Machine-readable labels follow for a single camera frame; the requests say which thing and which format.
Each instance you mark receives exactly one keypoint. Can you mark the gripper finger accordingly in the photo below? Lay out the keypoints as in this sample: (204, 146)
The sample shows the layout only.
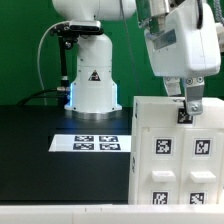
(172, 86)
(194, 89)

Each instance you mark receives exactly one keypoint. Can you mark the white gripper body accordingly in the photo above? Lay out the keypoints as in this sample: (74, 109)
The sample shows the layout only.
(183, 50)

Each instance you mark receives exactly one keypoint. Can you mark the white cabinet top block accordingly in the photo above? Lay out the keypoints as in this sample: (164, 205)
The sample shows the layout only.
(168, 112)

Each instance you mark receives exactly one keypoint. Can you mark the white cabinet body box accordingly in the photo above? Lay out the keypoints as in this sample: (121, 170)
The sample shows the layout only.
(135, 162)

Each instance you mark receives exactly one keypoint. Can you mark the white cabinet door panel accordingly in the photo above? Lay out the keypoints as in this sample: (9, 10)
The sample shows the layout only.
(159, 170)

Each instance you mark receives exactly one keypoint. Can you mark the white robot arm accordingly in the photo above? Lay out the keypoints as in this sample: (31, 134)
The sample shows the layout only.
(93, 92)

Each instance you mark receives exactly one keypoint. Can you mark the white marker sheet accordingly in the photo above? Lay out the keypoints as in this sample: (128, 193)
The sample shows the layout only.
(90, 143)

